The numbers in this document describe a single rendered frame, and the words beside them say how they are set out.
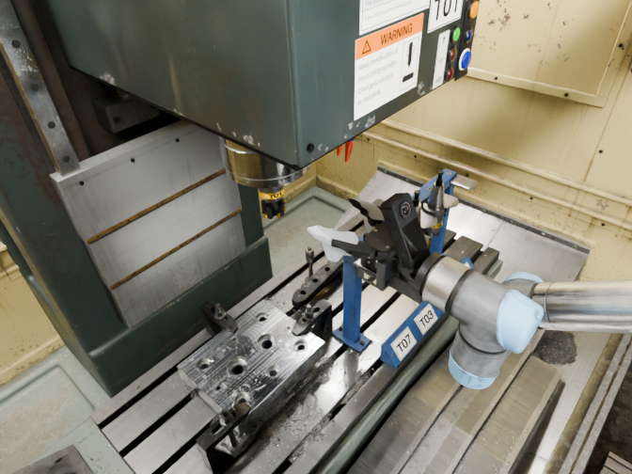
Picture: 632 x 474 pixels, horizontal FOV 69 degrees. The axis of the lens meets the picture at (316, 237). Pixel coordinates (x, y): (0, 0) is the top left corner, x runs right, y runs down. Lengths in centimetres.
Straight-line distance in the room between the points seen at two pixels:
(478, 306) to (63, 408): 144
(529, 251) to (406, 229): 116
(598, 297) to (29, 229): 111
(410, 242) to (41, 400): 145
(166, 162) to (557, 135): 119
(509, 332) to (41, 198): 99
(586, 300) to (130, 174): 98
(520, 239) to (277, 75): 141
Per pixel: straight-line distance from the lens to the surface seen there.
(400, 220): 67
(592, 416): 145
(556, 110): 165
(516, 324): 65
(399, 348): 125
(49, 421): 178
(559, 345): 175
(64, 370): 185
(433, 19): 76
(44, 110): 110
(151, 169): 123
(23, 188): 117
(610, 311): 74
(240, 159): 77
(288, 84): 55
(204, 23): 63
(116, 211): 123
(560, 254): 182
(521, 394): 152
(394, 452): 130
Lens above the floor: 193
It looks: 39 degrees down
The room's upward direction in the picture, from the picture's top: 3 degrees counter-clockwise
